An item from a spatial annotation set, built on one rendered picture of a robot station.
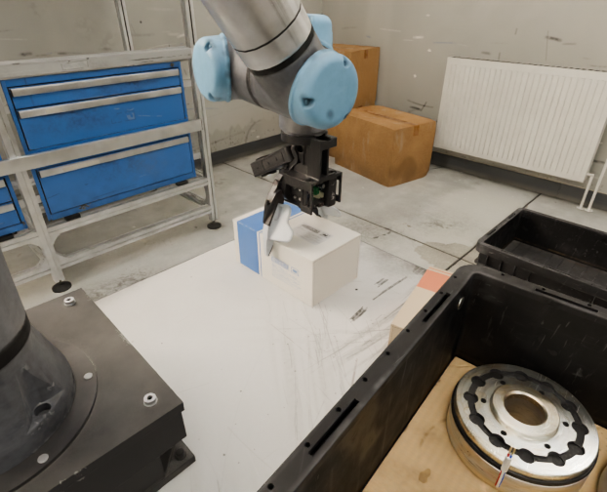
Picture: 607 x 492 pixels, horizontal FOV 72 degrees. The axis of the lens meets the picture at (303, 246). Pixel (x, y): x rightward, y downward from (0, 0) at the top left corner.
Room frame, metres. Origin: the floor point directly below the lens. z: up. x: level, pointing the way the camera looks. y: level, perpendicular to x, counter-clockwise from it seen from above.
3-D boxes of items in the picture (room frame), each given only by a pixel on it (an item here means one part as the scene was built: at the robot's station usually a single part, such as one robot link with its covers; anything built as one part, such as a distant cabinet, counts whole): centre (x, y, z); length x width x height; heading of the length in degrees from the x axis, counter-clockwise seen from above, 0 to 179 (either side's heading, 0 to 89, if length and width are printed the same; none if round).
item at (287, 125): (0.64, 0.00, 0.98); 0.08 x 0.08 x 0.05
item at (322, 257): (0.65, 0.02, 0.75); 0.20 x 0.12 x 0.09; 45
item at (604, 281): (0.90, -0.69, 0.37); 0.40 x 0.30 x 0.45; 45
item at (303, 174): (0.63, -0.01, 0.90); 0.09 x 0.08 x 0.12; 45
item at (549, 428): (0.21, -0.17, 0.86); 0.05 x 0.05 x 0.01
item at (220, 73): (0.56, 0.07, 1.06); 0.11 x 0.11 x 0.08; 37
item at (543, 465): (0.21, -0.17, 0.86); 0.10 x 0.10 x 0.01
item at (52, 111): (1.82, 0.81, 0.60); 0.72 x 0.03 x 0.56; 135
